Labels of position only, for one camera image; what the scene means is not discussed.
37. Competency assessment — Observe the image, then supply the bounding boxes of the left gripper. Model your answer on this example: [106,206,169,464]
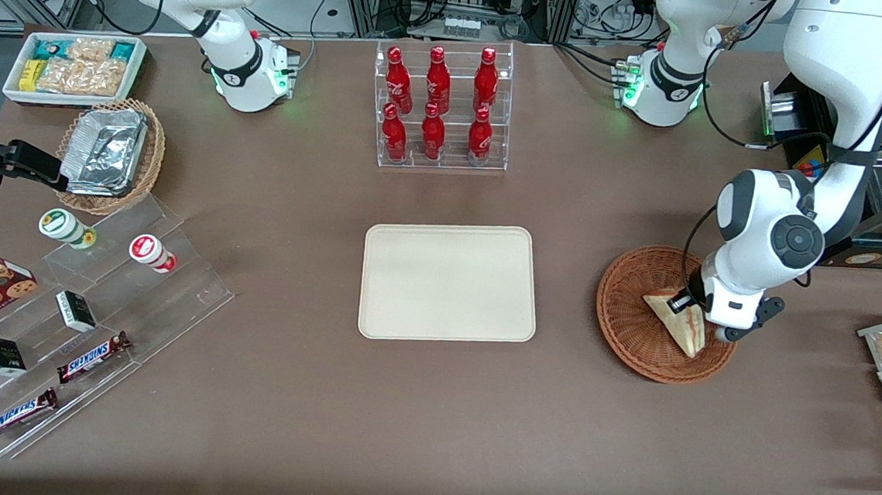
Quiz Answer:
[666,270,788,349]

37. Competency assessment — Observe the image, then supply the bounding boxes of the triangular sandwich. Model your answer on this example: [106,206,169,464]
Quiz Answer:
[639,290,711,359]

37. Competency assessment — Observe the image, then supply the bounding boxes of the round brown wicker basket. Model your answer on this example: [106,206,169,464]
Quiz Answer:
[591,241,746,389]

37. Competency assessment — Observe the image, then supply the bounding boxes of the oval tan wicker basket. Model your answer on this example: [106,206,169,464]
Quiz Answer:
[51,94,170,220]

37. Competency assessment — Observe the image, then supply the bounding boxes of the beige plastic tray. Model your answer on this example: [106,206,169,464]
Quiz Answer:
[356,216,544,352]

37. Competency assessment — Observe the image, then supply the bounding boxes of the green lid yogurt cup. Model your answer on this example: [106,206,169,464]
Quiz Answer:
[36,206,100,252]

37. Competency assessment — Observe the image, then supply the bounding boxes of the yellow snack pack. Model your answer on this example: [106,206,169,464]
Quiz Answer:
[17,58,48,93]

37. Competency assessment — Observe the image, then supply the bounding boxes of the stacked foil containers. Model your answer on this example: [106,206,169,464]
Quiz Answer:
[57,104,150,201]

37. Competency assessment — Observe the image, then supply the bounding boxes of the large clear cracker bag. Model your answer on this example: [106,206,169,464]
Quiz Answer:
[36,53,129,100]

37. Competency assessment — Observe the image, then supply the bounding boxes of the small clear cracker bag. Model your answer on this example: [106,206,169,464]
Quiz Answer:
[66,36,116,64]

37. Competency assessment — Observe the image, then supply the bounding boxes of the small black box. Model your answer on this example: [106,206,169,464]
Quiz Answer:
[53,290,100,335]
[0,337,30,380]

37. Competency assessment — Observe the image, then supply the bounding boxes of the white rectangular bin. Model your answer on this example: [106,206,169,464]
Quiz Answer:
[1,27,151,115]

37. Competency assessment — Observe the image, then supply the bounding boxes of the red lid yogurt cup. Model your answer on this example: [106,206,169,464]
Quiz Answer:
[126,232,180,276]

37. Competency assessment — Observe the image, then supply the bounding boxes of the clear acrylic stepped stand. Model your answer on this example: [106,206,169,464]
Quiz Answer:
[0,184,242,476]

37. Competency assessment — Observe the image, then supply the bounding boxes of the Snickers bar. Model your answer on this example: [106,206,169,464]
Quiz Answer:
[0,384,62,449]
[54,326,134,390]

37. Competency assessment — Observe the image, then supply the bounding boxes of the red soda bottle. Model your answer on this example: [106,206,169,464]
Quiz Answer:
[466,105,496,167]
[472,46,502,117]
[418,101,449,162]
[379,102,411,163]
[383,45,416,115]
[423,45,455,116]

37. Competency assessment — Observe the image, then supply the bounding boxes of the clear acrylic bottle rack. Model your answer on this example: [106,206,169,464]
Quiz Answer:
[367,33,517,177]

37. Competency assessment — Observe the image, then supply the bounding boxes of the white power strip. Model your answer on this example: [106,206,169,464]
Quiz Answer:
[441,15,483,40]

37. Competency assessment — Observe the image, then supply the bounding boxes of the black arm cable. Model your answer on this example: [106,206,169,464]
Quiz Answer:
[682,0,882,310]

